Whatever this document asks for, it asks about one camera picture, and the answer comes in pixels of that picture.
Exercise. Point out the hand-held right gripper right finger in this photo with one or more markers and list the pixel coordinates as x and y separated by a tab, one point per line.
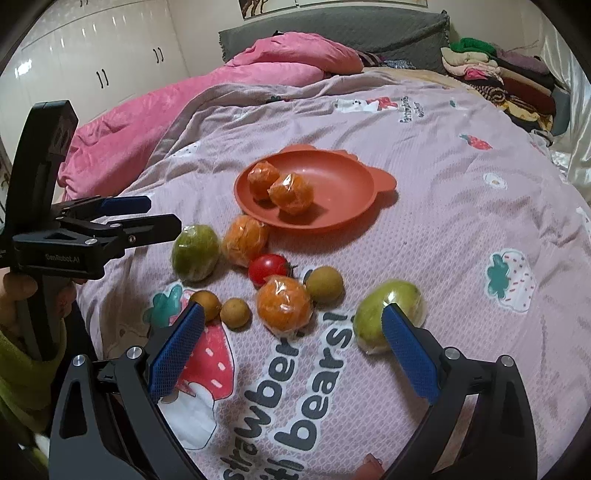
411	350

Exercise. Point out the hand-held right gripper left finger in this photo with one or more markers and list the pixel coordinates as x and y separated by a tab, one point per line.
178	350

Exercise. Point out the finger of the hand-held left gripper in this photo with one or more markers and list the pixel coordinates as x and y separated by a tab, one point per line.
152	227
127	204

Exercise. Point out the plastic-wrapped green fruit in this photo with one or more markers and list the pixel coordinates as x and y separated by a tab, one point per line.
195	253
371	318

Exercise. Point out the brown longan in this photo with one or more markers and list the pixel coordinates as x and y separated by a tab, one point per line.
210	303
324	285
235	313

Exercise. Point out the plastic-wrapped orange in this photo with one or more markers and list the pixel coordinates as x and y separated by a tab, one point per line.
291	194
284	304
244	240
263	181

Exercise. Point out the red cherry tomato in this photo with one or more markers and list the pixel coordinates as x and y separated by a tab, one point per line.
267	269

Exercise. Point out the orange bear-shaped plate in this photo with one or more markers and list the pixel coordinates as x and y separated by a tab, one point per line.
341	184

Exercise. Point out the person's left hand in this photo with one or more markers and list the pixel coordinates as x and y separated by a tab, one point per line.
9	295

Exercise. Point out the pink quilt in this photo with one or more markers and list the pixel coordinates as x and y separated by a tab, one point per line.
152	115

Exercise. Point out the pink printed blanket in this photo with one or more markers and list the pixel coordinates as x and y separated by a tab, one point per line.
438	240

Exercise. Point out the white wardrobe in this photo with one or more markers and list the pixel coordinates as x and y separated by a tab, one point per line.
92	60

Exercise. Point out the beige bed sheet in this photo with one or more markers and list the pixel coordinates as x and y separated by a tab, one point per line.
429	76

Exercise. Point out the dark striped cloth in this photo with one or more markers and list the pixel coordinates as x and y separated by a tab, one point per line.
383	60

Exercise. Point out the white curtain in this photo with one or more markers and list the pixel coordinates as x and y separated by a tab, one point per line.
575	115

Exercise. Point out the stack of folded clothes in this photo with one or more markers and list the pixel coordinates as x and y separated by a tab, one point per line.
517	83

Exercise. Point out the grey padded headboard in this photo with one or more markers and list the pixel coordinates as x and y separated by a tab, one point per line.
369	37

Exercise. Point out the framed wall picture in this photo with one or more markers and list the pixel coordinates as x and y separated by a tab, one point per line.
265	8

